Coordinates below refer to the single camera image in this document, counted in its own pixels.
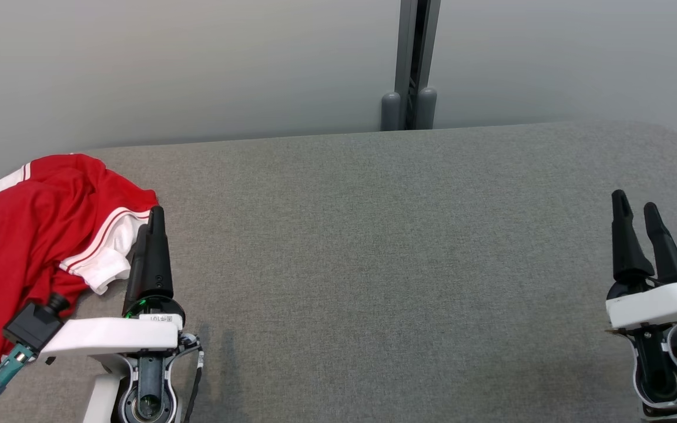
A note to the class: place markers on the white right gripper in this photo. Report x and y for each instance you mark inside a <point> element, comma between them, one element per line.
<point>667,302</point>

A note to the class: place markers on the grey partition post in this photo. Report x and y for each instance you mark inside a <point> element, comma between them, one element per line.
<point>406,47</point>

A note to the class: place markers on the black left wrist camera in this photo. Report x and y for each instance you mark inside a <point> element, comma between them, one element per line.
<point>33,323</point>

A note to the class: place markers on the red basketball jersey white sleeves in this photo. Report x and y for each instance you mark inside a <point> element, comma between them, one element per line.
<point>80,194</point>

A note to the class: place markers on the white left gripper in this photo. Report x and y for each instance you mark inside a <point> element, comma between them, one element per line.
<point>115,335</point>

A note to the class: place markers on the grey rounded post foot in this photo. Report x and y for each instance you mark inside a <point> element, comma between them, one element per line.
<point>391,111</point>
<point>426,108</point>

